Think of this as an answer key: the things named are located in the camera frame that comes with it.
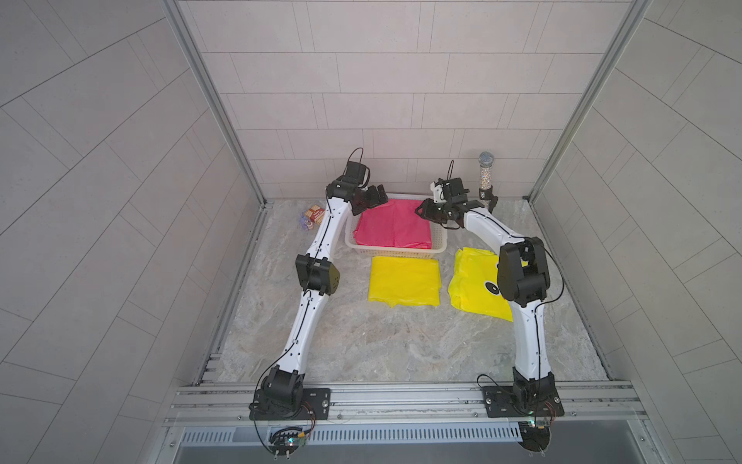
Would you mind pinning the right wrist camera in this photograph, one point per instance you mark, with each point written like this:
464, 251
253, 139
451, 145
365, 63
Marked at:
449, 191

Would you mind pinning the plain yellow raincoat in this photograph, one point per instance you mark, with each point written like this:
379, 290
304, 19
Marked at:
405, 281

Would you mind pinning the pink raincoat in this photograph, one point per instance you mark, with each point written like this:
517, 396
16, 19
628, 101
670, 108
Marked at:
394, 224

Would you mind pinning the aluminium corner frame post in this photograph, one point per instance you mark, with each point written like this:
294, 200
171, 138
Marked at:
177, 20
626, 30

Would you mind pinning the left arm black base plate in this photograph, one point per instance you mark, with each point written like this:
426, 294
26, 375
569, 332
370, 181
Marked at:
316, 403

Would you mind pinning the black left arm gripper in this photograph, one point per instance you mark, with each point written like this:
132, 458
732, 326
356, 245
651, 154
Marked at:
371, 200

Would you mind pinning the aluminium corner frame post right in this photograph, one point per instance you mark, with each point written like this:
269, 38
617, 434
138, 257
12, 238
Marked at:
626, 30

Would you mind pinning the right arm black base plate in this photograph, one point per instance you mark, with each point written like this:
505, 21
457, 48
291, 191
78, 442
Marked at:
501, 402

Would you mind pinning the white plastic perforated basket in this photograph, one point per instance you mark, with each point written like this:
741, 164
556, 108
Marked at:
439, 238

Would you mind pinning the aluminium corner frame post left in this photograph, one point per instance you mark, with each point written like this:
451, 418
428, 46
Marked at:
177, 20

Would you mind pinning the green circuit board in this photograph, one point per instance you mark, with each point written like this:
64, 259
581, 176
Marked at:
535, 438
286, 441

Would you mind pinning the purple bunny toy figure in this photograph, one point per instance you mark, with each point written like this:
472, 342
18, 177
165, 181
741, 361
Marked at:
306, 222

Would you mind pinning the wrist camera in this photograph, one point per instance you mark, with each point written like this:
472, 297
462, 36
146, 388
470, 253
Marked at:
356, 174
449, 191

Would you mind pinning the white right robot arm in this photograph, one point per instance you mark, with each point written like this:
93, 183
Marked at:
523, 280

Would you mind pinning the yellow duck face raincoat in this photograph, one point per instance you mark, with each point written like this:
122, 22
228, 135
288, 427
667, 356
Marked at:
474, 287

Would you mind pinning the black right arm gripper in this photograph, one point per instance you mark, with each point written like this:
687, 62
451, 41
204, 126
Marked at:
430, 210

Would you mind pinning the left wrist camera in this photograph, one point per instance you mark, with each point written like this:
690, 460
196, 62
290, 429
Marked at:
356, 174

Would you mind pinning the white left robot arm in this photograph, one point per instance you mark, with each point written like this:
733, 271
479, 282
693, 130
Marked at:
280, 389

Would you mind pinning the left green circuit board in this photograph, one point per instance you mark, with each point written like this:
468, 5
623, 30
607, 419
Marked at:
286, 441

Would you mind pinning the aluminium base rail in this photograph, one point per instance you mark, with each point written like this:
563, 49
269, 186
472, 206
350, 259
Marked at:
356, 403

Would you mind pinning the red striped card box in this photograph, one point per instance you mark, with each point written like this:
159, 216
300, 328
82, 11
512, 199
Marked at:
314, 215

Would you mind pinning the right green circuit board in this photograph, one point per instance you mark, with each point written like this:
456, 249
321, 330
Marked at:
535, 438

